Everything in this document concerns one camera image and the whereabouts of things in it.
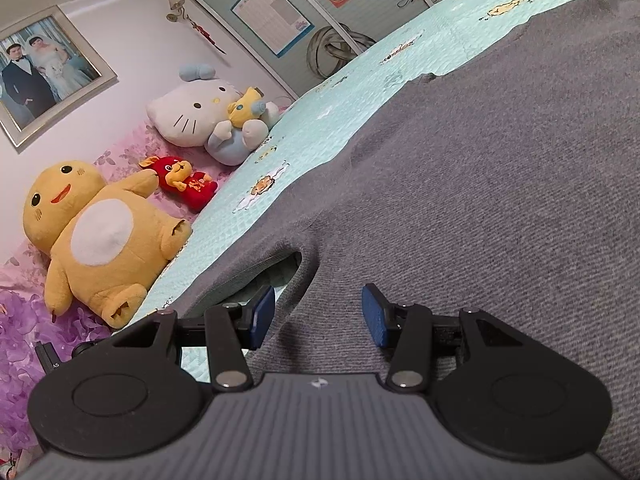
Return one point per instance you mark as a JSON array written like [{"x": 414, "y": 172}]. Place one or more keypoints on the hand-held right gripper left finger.
[{"x": 262, "y": 317}]

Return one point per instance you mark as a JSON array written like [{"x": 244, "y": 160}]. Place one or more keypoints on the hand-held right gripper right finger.
[{"x": 375, "y": 315}]

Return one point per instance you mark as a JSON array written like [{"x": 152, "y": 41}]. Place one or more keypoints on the grey sweater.
[{"x": 475, "y": 170}]

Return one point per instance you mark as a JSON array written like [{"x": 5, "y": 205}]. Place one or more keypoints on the large yellow plush toy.
[{"x": 100, "y": 240}]

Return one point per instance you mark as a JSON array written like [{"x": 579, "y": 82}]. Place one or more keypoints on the red plush toy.
[{"x": 187, "y": 182}]

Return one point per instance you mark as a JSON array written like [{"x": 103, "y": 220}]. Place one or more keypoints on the small yellow plush toy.
[{"x": 245, "y": 107}]

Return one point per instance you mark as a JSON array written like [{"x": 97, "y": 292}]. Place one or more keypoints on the white cat plush toy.
[{"x": 190, "y": 110}]

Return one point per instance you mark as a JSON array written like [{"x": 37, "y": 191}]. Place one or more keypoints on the framed wedding photo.
[{"x": 45, "y": 70}]

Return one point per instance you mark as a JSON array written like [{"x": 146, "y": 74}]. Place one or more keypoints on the grey sliding door wardrobe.
[{"x": 360, "y": 15}]

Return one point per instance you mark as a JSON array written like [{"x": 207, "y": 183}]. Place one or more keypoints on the blue bordered poster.
[{"x": 272, "y": 15}]

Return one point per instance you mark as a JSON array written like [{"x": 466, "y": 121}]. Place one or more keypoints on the red tassel wall ornament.
[{"x": 195, "y": 20}]

